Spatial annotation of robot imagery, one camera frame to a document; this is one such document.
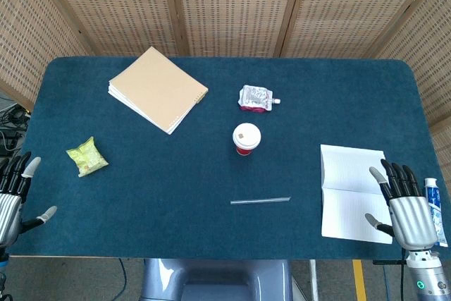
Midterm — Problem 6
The tan cover spiral notebook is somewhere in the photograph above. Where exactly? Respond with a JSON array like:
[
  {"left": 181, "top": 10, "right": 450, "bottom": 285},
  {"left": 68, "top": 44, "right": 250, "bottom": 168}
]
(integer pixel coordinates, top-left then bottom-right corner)
[{"left": 107, "top": 46, "right": 209, "bottom": 135}]

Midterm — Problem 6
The blue white toothpaste tube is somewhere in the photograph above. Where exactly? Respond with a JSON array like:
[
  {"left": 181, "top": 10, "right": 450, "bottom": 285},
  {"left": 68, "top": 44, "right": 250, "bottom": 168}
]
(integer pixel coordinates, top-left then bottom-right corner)
[{"left": 424, "top": 177, "right": 450, "bottom": 247}]

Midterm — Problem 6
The transparent plastic straw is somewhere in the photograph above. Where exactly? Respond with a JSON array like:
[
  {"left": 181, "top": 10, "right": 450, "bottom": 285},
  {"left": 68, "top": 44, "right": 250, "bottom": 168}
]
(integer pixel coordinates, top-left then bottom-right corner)
[{"left": 230, "top": 196, "right": 292, "bottom": 206}]

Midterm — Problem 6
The blue floor cable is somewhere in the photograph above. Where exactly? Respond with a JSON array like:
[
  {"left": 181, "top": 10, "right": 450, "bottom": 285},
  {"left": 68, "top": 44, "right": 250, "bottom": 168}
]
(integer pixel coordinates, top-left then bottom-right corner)
[
  {"left": 117, "top": 258, "right": 128, "bottom": 292},
  {"left": 381, "top": 268, "right": 391, "bottom": 301}
]

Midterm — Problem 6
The green yellow snack packet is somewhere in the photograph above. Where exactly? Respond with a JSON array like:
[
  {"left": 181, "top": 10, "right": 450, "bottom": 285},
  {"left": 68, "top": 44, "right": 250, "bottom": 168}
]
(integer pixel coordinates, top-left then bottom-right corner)
[{"left": 66, "top": 136, "right": 109, "bottom": 178}]

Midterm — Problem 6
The black cable bundle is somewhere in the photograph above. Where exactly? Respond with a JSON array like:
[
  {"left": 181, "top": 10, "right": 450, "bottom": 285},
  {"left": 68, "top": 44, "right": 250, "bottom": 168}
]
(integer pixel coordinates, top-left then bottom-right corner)
[{"left": 0, "top": 94, "right": 32, "bottom": 156}]

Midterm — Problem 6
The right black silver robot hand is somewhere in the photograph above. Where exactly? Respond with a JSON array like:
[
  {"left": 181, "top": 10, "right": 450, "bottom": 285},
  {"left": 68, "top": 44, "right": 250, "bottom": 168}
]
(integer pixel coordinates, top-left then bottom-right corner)
[{"left": 364, "top": 159, "right": 440, "bottom": 251}]

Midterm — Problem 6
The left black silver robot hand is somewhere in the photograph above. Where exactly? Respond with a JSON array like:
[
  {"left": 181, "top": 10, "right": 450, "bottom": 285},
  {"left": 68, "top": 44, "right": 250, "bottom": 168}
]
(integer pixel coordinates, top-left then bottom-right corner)
[{"left": 0, "top": 152, "right": 58, "bottom": 249}]

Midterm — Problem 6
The white table leg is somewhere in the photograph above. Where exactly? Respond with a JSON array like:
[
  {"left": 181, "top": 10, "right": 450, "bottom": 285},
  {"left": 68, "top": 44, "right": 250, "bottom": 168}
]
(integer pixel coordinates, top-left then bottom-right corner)
[{"left": 309, "top": 259, "right": 319, "bottom": 301}]

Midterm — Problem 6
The red paper cup white lid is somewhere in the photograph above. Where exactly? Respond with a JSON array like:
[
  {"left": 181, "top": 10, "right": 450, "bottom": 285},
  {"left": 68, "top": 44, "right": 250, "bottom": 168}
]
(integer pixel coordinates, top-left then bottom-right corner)
[{"left": 232, "top": 123, "right": 262, "bottom": 156}]

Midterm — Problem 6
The open white lined notebook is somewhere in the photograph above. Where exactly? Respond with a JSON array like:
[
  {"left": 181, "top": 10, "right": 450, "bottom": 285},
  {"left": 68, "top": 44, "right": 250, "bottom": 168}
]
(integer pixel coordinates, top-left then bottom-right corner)
[{"left": 319, "top": 144, "right": 394, "bottom": 245}]

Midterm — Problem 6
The woven bamboo screen panel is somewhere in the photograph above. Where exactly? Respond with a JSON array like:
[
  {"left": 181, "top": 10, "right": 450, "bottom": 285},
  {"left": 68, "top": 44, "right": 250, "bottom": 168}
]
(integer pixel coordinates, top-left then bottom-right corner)
[
  {"left": 0, "top": 0, "right": 89, "bottom": 113},
  {"left": 273, "top": 0, "right": 445, "bottom": 59},
  {"left": 373, "top": 0, "right": 451, "bottom": 164},
  {"left": 26, "top": 0, "right": 188, "bottom": 57},
  {"left": 168, "top": 0, "right": 308, "bottom": 58}
]

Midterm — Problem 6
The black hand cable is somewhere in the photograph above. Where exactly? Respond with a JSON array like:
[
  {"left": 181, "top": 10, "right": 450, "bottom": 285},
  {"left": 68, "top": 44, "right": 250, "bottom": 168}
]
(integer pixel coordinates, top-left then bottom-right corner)
[{"left": 373, "top": 247, "right": 408, "bottom": 301}]

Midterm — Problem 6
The grey blue robot torso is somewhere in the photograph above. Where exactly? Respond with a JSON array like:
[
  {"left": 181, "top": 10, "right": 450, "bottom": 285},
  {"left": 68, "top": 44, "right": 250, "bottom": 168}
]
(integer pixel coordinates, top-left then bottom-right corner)
[{"left": 140, "top": 257, "right": 294, "bottom": 301}]

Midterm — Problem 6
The blue felt table cover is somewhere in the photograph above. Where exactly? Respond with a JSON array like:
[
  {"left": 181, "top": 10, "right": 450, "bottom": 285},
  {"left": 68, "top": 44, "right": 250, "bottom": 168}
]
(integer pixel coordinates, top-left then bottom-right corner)
[{"left": 6, "top": 55, "right": 451, "bottom": 262}]

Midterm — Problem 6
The silver pink spout pouch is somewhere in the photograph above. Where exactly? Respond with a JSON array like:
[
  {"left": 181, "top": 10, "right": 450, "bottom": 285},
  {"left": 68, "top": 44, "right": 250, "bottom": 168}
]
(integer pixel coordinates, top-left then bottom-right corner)
[{"left": 238, "top": 84, "right": 282, "bottom": 114}]

